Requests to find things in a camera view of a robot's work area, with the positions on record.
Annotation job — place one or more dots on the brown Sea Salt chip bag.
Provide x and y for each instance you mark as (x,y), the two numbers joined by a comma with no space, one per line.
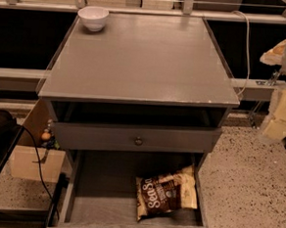
(166,193)

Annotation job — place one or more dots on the round metal drawer knob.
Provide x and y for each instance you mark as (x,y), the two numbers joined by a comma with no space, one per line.
(138,141)

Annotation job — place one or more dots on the open grey drawer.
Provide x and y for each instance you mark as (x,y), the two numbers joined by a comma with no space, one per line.
(102,191)

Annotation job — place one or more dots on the closed grey drawer front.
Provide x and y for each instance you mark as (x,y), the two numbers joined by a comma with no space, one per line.
(110,137)

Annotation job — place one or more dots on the grey wooden cabinet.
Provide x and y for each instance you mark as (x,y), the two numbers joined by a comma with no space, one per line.
(140,70)

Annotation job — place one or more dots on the white ceramic bowl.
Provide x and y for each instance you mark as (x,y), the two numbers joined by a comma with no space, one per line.
(94,18)

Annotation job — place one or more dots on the small orange figurine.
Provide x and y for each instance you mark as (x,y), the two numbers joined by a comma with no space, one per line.
(46,135)

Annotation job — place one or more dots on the cardboard box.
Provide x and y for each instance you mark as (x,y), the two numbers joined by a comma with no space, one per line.
(33,164)

